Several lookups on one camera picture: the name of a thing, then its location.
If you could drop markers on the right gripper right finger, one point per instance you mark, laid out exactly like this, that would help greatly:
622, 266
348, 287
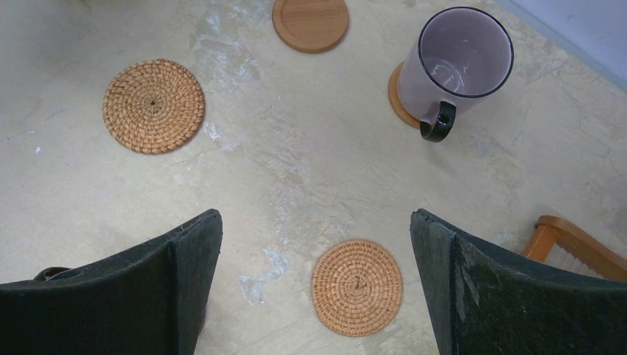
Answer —
484, 299

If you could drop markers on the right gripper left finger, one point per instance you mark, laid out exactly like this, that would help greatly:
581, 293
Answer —
148, 299

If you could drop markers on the light wooden coaster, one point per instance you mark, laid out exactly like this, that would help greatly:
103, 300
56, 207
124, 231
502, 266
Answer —
310, 26
393, 96

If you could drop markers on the purple mug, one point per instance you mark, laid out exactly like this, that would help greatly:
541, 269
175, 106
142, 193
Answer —
461, 56

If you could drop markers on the wooden tiered rack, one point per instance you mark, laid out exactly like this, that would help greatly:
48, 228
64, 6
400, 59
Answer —
553, 231

